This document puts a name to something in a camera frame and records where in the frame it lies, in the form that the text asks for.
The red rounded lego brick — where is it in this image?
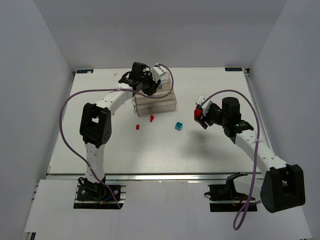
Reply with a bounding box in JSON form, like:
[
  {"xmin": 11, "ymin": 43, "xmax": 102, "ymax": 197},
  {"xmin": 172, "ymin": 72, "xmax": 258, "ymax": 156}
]
[{"xmin": 194, "ymin": 107, "xmax": 203, "ymax": 120}]

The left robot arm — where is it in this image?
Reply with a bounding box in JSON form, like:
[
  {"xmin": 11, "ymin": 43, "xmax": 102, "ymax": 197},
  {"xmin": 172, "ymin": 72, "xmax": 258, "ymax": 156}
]
[{"xmin": 79, "ymin": 62, "xmax": 167, "ymax": 184}]

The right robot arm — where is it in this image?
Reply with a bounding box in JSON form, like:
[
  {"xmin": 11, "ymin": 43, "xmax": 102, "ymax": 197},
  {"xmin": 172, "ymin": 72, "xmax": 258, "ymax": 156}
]
[{"xmin": 194, "ymin": 95, "xmax": 306, "ymax": 213}]

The clear bin third row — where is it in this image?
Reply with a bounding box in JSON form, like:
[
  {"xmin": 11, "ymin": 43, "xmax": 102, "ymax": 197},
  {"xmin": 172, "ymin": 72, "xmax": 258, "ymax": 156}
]
[{"xmin": 152, "ymin": 82, "xmax": 172, "ymax": 97}]

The clear bin back row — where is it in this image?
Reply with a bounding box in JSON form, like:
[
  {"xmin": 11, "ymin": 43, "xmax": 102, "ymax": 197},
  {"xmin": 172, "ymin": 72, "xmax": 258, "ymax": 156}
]
[{"xmin": 159, "ymin": 73, "xmax": 171, "ymax": 88}]

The clear bin second row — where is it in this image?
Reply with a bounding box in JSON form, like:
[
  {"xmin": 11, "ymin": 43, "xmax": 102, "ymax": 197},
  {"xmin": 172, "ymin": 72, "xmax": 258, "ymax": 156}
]
[{"xmin": 134, "ymin": 92, "xmax": 175, "ymax": 105}]

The clear bin nearest front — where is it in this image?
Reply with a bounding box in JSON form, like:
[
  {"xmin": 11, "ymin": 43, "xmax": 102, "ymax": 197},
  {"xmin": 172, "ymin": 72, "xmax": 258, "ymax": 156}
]
[{"xmin": 134, "ymin": 99, "xmax": 177, "ymax": 116}]

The blue square lego brick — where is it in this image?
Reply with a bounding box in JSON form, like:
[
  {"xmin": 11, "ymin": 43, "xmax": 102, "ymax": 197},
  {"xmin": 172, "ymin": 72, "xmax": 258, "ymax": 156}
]
[{"xmin": 174, "ymin": 122, "xmax": 183, "ymax": 131}]

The right blue corner label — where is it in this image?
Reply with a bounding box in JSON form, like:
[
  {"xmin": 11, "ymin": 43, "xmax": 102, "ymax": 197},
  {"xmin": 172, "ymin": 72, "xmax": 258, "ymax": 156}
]
[{"xmin": 224, "ymin": 67, "xmax": 243, "ymax": 72}]

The blue corner label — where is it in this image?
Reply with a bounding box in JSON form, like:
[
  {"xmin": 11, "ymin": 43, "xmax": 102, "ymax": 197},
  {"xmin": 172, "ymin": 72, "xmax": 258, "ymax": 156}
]
[
  {"xmin": 76, "ymin": 69, "xmax": 94, "ymax": 74},
  {"xmin": 224, "ymin": 67, "xmax": 243, "ymax": 72}
]

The left blue corner label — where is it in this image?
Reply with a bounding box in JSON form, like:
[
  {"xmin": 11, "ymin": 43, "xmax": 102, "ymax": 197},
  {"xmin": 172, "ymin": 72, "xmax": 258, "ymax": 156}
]
[{"xmin": 76, "ymin": 69, "xmax": 94, "ymax": 74}]

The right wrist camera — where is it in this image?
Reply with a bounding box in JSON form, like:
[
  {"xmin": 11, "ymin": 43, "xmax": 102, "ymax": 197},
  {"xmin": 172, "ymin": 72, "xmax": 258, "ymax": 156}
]
[{"xmin": 195, "ymin": 95, "xmax": 212, "ymax": 116}]

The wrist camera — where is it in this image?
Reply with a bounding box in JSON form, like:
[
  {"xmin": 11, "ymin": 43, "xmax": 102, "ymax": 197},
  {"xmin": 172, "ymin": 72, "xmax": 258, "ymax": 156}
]
[
  {"xmin": 150, "ymin": 63, "xmax": 167, "ymax": 81},
  {"xmin": 195, "ymin": 95, "xmax": 212, "ymax": 116}
]

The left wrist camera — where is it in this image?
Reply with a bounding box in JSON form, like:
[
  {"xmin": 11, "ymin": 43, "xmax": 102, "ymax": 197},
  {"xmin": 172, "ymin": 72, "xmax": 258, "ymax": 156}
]
[{"xmin": 150, "ymin": 63, "xmax": 167, "ymax": 81}]

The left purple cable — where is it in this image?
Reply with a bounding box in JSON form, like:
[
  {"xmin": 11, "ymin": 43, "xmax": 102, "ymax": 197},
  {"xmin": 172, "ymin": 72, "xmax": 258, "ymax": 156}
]
[{"xmin": 59, "ymin": 63, "xmax": 175, "ymax": 210}]

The purple cable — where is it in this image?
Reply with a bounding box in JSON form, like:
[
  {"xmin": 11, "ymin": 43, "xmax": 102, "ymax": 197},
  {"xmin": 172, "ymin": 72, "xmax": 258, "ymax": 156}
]
[
  {"xmin": 201, "ymin": 89, "xmax": 263, "ymax": 231},
  {"xmin": 59, "ymin": 63, "xmax": 175, "ymax": 210}
]

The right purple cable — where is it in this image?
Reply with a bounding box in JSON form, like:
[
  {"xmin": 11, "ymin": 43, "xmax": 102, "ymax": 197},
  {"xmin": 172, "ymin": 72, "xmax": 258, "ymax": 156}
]
[{"xmin": 201, "ymin": 89, "xmax": 263, "ymax": 231}]

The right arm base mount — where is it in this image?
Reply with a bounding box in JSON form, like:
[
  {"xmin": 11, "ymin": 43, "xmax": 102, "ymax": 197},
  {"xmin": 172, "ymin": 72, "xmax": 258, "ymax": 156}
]
[{"xmin": 203, "ymin": 172, "xmax": 251, "ymax": 213}]

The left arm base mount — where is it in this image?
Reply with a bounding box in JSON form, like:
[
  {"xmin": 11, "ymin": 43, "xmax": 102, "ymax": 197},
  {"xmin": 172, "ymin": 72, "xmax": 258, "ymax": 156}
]
[{"xmin": 73, "ymin": 177, "xmax": 125, "ymax": 210}]

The aluminium table rail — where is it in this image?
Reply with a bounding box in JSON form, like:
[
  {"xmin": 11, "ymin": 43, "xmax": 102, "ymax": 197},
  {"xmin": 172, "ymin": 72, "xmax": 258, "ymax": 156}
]
[{"xmin": 46, "ymin": 171, "xmax": 266, "ymax": 183}]

